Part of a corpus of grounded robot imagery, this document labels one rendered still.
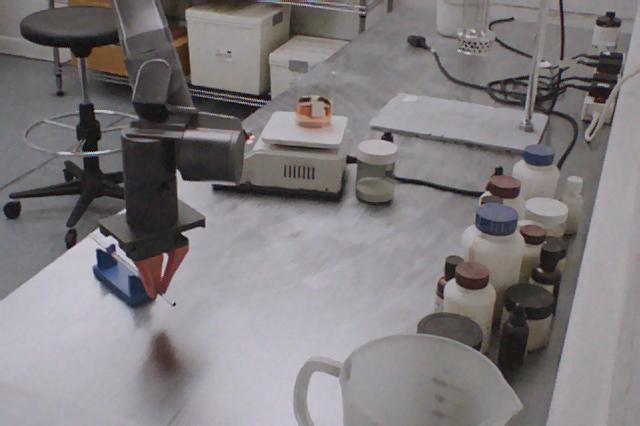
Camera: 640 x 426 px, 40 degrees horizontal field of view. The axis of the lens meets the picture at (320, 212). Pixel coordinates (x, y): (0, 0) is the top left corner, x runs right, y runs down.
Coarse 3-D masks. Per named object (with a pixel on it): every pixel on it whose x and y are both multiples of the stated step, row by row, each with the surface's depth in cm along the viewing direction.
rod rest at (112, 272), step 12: (96, 252) 108; (96, 264) 109; (108, 264) 109; (120, 264) 110; (108, 276) 107; (120, 276) 107; (132, 276) 102; (120, 288) 105; (132, 288) 103; (144, 288) 104; (132, 300) 103; (144, 300) 104
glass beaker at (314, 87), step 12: (300, 72) 133; (312, 72) 134; (324, 72) 133; (300, 84) 129; (312, 84) 129; (324, 84) 129; (300, 96) 130; (312, 96) 129; (324, 96) 130; (300, 108) 131; (312, 108) 130; (324, 108) 131; (300, 120) 132; (312, 120) 131; (324, 120) 132
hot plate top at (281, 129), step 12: (276, 120) 135; (288, 120) 136; (336, 120) 136; (348, 120) 137; (264, 132) 131; (276, 132) 131; (288, 132) 131; (300, 132) 131; (312, 132) 131; (324, 132) 132; (336, 132) 132; (288, 144) 129; (300, 144) 128; (312, 144) 128; (324, 144) 128; (336, 144) 128
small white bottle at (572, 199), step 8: (576, 176) 122; (568, 184) 121; (576, 184) 120; (568, 192) 122; (576, 192) 121; (560, 200) 123; (568, 200) 121; (576, 200) 121; (568, 208) 122; (576, 208) 122; (568, 216) 122; (576, 216) 122; (568, 224) 123; (576, 224) 123; (568, 232) 123; (576, 232) 124
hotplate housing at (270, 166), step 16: (256, 144) 132; (272, 144) 131; (256, 160) 130; (272, 160) 130; (288, 160) 129; (304, 160) 129; (320, 160) 129; (336, 160) 128; (352, 160) 137; (256, 176) 131; (272, 176) 131; (288, 176) 130; (304, 176) 130; (320, 176) 130; (336, 176) 129; (288, 192) 132; (304, 192) 131; (320, 192) 131; (336, 192) 131
